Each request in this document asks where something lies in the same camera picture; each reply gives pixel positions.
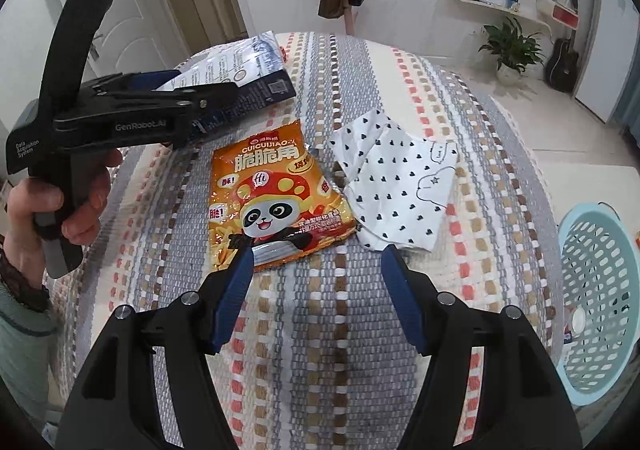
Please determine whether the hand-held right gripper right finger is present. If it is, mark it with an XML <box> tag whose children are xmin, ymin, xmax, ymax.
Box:
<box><xmin>381</xmin><ymin>245</ymin><xmax>583</xmax><ymax>450</ymax></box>

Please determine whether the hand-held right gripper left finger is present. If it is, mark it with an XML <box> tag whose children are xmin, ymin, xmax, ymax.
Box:
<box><xmin>60</xmin><ymin>245</ymin><xmax>256</xmax><ymax>450</ymax></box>

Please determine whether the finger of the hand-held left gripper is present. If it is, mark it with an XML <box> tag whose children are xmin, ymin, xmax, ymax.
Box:
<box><xmin>100</xmin><ymin>83</ymin><xmax>240</xmax><ymax>133</ymax></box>
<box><xmin>80</xmin><ymin>70</ymin><xmax>182</xmax><ymax>94</ymax></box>

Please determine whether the white blue milk carton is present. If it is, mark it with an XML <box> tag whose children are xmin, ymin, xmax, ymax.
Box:
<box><xmin>157</xmin><ymin>30</ymin><xmax>297</xmax><ymax>126</ymax></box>

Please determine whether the orange panda snack packet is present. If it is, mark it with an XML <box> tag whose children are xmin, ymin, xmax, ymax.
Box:
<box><xmin>207</xmin><ymin>119</ymin><xmax>358</xmax><ymax>273</ymax></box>

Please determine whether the light blue plastic basket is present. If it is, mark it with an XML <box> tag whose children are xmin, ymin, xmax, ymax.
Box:
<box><xmin>557</xmin><ymin>203</ymin><xmax>640</xmax><ymax>408</ymax></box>

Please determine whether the person's left forearm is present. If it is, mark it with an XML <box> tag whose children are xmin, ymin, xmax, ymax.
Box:
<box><xmin>0</xmin><ymin>233</ymin><xmax>61</xmax><ymax>431</ymax></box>

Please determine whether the person's left hand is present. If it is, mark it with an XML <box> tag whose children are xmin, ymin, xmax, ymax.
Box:
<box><xmin>5</xmin><ymin>153</ymin><xmax>123</xmax><ymax>247</ymax></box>

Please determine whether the white coffee table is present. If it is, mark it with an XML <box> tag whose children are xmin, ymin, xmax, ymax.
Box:
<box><xmin>542</xmin><ymin>150</ymin><xmax>640</xmax><ymax>431</ymax></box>

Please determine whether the green potted plant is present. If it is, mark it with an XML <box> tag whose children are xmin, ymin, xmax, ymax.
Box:
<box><xmin>477</xmin><ymin>16</ymin><xmax>546</xmax><ymax>86</ymax></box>

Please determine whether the black acoustic guitar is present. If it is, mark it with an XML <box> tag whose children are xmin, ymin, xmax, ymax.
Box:
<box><xmin>544</xmin><ymin>0</ymin><xmax>581</xmax><ymax>92</ymax></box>

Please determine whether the white low wall shelf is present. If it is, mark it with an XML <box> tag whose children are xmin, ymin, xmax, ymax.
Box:
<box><xmin>442</xmin><ymin>0</ymin><xmax>551</xmax><ymax>34</ymax></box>

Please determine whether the red white wall box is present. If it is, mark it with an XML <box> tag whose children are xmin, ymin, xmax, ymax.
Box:
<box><xmin>537</xmin><ymin>0</ymin><xmax>583</xmax><ymax>28</ymax></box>

